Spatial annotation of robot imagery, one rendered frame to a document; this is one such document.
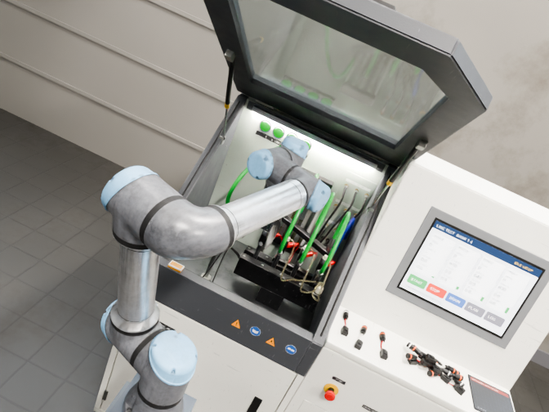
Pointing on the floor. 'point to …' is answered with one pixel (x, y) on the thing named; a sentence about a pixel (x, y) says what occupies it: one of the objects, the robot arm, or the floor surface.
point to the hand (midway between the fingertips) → (255, 239)
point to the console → (459, 347)
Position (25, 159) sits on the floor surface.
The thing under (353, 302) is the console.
